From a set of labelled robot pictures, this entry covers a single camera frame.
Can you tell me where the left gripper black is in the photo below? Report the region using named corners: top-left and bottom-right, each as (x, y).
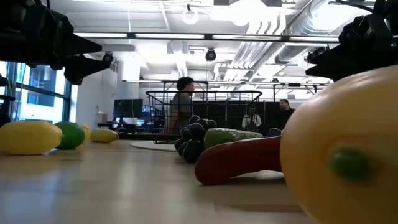
top-left (0, 0), bottom-right (112, 86)

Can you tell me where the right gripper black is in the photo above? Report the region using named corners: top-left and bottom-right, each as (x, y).
top-left (305, 0), bottom-right (398, 82)

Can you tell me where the yellow-orange mango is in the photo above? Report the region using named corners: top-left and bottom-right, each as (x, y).
top-left (279, 64), bottom-right (398, 224)

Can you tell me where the small yellow lemon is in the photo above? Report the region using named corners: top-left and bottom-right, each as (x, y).
top-left (81, 124), bottom-right (92, 142)

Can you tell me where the green lime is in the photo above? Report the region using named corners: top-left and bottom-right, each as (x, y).
top-left (54, 121), bottom-right (85, 151)

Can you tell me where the large yellow lemon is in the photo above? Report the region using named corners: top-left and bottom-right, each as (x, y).
top-left (0, 120), bottom-right (63, 156)

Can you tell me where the green cucumber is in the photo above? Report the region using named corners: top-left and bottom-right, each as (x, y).
top-left (203, 128), bottom-right (264, 149)

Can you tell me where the dark purple grape bunch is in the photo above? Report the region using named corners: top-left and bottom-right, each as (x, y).
top-left (174, 114), bottom-right (218, 164)

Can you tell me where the red chili pepper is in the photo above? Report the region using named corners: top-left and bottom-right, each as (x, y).
top-left (195, 135), bottom-right (283, 186)

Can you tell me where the black computer monitor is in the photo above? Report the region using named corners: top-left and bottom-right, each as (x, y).
top-left (113, 98), bottom-right (144, 119)

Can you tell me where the person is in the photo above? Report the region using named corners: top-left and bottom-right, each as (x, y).
top-left (277, 98), bottom-right (296, 131)
top-left (169, 76), bottom-right (196, 134)
top-left (241, 107), bottom-right (262, 131)

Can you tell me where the overhead light bar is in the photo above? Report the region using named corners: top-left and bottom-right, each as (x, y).
top-left (73, 32), bottom-right (340, 43)

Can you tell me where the white round plate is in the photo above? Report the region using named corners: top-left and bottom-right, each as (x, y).
top-left (129, 140), bottom-right (178, 152)

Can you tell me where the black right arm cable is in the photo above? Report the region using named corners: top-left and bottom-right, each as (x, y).
top-left (334, 0), bottom-right (376, 14)

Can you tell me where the black wire basket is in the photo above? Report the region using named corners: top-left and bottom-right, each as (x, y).
top-left (145, 90), bottom-right (264, 144)

